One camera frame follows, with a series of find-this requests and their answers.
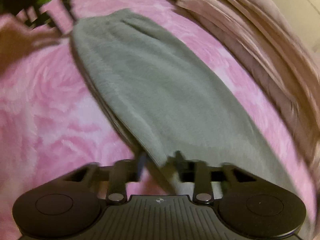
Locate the grey sweatshirt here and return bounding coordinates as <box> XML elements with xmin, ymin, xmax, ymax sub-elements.
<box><xmin>72</xmin><ymin>9</ymin><xmax>295</xmax><ymax>194</ymax></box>

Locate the pink rose blanket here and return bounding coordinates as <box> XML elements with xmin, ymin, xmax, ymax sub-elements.
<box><xmin>1</xmin><ymin>0</ymin><xmax>317</xmax><ymax>239</ymax></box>

